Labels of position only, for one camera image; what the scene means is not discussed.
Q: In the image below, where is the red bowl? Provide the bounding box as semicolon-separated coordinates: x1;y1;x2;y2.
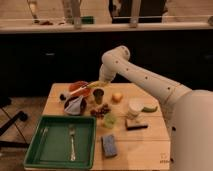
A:
68;81;90;97

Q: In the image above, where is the green plastic cup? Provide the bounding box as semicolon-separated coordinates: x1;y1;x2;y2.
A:
103;113;116;129

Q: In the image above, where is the black tripod stand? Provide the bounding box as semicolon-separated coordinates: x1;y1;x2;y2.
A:
0;97;29;148

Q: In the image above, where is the silver fork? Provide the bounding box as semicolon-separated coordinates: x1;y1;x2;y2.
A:
69;127;76;161

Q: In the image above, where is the yellow banana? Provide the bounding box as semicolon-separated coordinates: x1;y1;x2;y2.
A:
86;81;108;88

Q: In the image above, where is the green plastic tray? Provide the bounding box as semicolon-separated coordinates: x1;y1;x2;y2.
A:
24;115;96;170

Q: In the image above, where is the green cucumber slice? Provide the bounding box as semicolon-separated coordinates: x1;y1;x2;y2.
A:
142;106;158;113

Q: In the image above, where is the metal cup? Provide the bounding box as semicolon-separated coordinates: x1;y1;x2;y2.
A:
93;89;104;105

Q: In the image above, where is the white handled spatula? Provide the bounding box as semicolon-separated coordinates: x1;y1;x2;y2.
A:
59;87;86;101

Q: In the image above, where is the orange fruit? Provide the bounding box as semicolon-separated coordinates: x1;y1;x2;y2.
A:
112;92;123;103

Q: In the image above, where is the blue sponge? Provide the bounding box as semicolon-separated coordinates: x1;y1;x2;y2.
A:
101;135;117;158

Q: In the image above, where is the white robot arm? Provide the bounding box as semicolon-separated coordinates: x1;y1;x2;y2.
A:
99;46;213;171

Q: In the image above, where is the bunch of dark grapes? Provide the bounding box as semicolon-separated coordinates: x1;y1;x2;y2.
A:
90;104;111;118

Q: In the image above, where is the black whiteboard eraser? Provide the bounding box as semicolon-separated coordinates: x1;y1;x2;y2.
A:
125;120;148;130

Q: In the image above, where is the dark plate with cloth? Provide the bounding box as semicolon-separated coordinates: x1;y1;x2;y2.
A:
64;96;87;116

